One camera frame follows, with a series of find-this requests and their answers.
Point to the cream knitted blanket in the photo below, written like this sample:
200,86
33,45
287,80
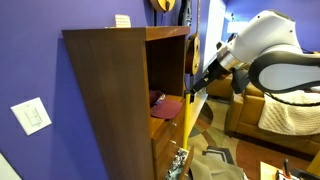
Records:
287,117

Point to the small ukulele on wall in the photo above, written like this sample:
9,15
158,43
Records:
163,5

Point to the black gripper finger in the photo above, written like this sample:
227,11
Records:
198,86

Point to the brown wooden shelf cabinet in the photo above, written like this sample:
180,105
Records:
115,69

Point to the grey fabric cloth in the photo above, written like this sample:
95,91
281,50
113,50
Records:
208,168

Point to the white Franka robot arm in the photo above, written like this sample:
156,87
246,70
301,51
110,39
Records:
267,54

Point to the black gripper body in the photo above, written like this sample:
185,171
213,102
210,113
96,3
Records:
215,71

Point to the patterned clutter in drawer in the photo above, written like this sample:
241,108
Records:
177,165

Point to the white wall light switch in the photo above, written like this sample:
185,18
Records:
31,115

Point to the open wooden drawer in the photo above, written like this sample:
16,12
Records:
185,172

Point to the tan leather sofa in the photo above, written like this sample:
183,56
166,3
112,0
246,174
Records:
254,114

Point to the small cream box on shelf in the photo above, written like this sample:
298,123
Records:
122,21

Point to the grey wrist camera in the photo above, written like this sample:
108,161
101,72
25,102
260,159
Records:
239,81

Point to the maroon cap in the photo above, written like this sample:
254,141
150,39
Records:
163,107

